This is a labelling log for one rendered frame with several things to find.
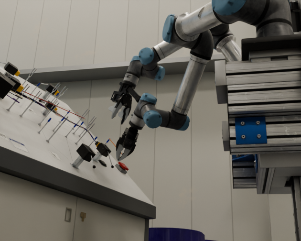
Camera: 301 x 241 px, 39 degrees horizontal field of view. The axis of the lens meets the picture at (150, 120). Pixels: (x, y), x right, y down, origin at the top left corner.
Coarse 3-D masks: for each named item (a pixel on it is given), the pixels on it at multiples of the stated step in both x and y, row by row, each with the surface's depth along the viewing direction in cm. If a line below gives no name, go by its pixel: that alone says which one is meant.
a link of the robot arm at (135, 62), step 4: (136, 56) 219; (132, 60) 219; (136, 60) 218; (132, 64) 218; (136, 64) 217; (140, 64) 217; (128, 68) 219; (132, 68) 217; (136, 68) 217; (140, 68) 216; (128, 72) 218; (132, 72) 217; (136, 72) 217; (136, 76) 217
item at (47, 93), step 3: (45, 84) 246; (48, 84) 248; (51, 84) 249; (45, 87) 248; (48, 87) 246; (51, 87) 246; (54, 87) 249; (48, 90) 246; (51, 90) 247; (45, 93) 248; (48, 93) 248; (54, 93) 249; (42, 96) 249; (45, 96) 250
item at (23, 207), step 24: (0, 192) 141; (24, 192) 150; (48, 192) 160; (0, 216) 139; (24, 216) 148; (48, 216) 158; (72, 216) 170; (0, 240) 138; (24, 240) 146; (48, 240) 156; (72, 240) 167
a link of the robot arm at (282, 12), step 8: (272, 0) 136; (280, 0) 138; (288, 0) 140; (264, 8) 135; (272, 8) 136; (280, 8) 137; (288, 8) 139; (264, 16) 136; (272, 16) 136; (280, 16) 136; (288, 16) 137; (256, 24) 140
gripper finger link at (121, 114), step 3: (123, 108) 219; (126, 108) 218; (120, 111) 220; (123, 111) 218; (126, 111) 217; (120, 114) 220; (123, 114) 218; (126, 114) 218; (120, 117) 220; (123, 117) 217; (126, 117) 218; (123, 120) 217
